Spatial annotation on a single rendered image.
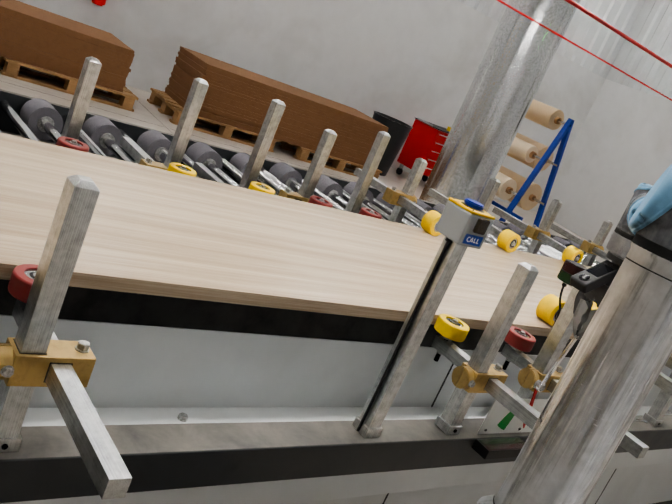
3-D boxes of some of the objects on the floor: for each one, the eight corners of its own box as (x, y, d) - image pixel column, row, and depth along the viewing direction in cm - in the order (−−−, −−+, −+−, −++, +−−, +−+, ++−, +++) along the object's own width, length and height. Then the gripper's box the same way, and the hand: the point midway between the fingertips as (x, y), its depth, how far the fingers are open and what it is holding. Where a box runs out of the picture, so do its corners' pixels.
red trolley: (446, 193, 1054) (472, 139, 1033) (412, 184, 1001) (437, 127, 980) (424, 180, 1086) (448, 127, 1065) (389, 170, 1033) (413, 115, 1012)
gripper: (651, 269, 169) (606, 350, 175) (618, 251, 176) (576, 330, 181) (632, 265, 164) (586, 349, 169) (599, 247, 170) (556, 328, 176)
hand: (577, 334), depth 173 cm, fingers closed
